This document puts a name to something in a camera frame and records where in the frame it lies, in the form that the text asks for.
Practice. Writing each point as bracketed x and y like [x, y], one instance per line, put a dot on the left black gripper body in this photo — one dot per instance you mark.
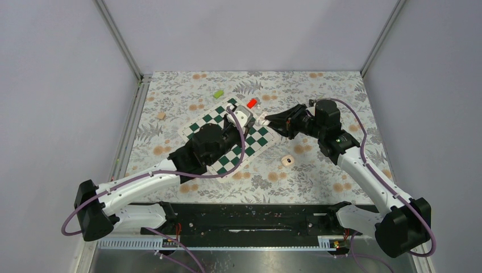
[231, 136]

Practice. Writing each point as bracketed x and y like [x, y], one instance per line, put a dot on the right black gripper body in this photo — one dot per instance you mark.
[306, 124]

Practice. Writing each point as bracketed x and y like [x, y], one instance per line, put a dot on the white earbud case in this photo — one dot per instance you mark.
[261, 120]

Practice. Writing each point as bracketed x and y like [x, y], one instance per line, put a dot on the beige earbud charging case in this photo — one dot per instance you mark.
[287, 160]

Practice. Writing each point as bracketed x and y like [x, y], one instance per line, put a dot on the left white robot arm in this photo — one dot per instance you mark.
[98, 207]

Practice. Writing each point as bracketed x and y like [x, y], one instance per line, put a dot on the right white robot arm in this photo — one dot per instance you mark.
[402, 223]

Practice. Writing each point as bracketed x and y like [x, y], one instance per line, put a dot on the green white chessboard mat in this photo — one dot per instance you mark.
[258, 140]

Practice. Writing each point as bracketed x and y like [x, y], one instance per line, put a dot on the red block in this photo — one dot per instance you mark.
[252, 103]

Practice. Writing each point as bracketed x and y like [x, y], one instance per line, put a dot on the floral patterned table mat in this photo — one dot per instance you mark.
[312, 179]

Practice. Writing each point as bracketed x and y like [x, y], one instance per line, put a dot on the green block left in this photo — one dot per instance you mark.
[218, 94]

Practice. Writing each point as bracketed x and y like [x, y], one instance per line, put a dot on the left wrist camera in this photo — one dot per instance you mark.
[244, 116]

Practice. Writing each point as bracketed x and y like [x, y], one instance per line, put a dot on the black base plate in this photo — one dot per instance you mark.
[251, 225]

